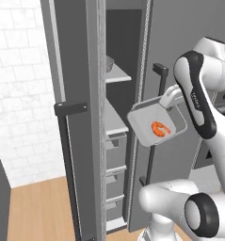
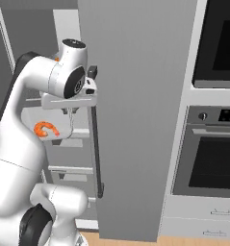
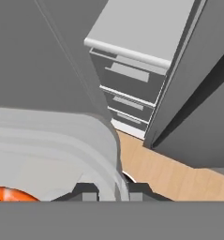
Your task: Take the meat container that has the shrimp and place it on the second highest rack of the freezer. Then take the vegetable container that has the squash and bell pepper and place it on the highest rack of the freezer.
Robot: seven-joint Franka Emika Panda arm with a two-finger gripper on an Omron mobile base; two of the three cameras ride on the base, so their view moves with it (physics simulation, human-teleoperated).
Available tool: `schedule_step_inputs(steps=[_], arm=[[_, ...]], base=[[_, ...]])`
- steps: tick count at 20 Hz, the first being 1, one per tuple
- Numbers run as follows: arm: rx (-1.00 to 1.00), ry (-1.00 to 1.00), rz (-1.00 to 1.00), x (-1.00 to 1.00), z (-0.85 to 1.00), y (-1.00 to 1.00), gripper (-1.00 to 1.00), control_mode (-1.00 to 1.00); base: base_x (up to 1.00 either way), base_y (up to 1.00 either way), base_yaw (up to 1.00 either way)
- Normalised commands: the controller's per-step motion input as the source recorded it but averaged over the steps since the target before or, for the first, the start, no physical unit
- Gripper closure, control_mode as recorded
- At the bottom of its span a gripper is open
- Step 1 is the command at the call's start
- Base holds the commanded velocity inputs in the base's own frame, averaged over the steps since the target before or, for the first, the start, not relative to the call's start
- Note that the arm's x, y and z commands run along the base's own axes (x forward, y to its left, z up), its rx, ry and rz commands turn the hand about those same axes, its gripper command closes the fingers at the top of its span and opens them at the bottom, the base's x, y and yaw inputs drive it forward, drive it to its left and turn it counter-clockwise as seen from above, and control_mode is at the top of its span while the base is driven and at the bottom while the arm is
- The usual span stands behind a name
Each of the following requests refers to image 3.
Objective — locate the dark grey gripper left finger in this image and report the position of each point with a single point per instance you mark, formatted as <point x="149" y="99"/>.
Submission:
<point x="86" y="188"/>

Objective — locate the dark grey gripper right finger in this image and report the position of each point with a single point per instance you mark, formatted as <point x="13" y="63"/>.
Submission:
<point x="140" y="188"/>

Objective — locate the orange shrimp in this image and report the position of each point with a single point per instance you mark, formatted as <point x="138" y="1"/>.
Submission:
<point x="10" y="195"/>

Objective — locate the small grey drawer front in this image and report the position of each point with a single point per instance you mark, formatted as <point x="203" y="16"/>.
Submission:
<point x="129" y="122"/>

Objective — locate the medium grey drawer front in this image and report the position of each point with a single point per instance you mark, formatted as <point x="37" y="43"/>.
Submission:
<point x="129" y="109"/>

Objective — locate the large grey drawer front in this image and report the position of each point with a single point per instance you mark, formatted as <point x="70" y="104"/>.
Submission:
<point x="132" y="86"/>

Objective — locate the grey fridge door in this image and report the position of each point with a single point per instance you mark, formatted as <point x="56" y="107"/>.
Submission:
<point x="32" y="56"/>

